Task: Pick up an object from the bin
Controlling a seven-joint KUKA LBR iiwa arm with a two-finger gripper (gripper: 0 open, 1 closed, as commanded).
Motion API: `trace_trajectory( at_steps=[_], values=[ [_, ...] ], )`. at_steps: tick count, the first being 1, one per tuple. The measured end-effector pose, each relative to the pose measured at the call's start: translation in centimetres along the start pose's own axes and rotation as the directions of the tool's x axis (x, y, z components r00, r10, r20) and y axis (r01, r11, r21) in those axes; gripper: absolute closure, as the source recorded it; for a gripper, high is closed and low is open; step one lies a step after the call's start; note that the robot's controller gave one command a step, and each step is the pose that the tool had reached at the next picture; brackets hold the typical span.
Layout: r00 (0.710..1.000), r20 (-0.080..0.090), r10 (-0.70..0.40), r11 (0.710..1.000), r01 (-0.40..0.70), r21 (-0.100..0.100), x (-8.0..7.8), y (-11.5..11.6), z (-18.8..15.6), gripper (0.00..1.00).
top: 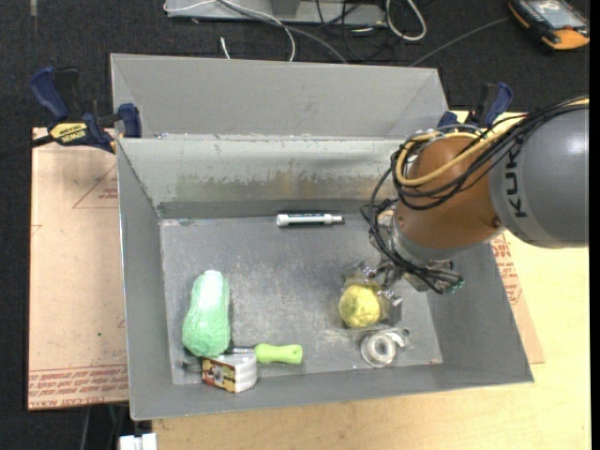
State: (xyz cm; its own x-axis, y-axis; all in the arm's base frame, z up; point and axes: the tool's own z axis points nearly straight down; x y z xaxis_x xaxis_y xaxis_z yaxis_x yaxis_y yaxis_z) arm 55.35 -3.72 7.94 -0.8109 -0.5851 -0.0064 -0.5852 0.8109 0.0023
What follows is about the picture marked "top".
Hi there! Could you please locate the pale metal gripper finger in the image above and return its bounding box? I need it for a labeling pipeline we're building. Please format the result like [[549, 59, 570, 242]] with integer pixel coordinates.
[[378, 288, 405, 325], [344, 262, 379, 292]]

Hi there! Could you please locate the yellow ball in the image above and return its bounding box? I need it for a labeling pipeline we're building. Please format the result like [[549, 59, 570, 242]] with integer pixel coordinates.
[[338, 283, 383, 330]]

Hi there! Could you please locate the grey metal bin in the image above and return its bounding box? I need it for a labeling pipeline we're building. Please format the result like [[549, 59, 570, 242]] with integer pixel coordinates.
[[110, 52, 534, 422]]

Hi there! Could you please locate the white and black marker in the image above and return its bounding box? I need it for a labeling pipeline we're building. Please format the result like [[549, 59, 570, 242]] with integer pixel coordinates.
[[276, 210, 346, 229]]

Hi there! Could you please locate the green toy cabbage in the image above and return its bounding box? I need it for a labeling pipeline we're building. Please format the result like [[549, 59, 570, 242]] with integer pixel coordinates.
[[181, 269, 233, 359]]

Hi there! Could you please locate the small white and red box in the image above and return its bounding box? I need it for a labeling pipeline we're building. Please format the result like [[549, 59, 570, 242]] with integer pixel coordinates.
[[201, 352, 260, 395]]

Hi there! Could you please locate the brown cardboard board red print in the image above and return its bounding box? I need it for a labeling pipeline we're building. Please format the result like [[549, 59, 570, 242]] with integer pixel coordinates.
[[27, 126, 546, 412]]

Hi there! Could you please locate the clear tape dispenser ring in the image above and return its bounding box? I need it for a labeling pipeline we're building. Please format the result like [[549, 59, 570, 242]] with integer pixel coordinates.
[[359, 326, 411, 369]]

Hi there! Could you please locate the green handled screwdriver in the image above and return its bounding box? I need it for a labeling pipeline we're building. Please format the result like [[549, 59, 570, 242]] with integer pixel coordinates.
[[223, 342, 304, 367]]

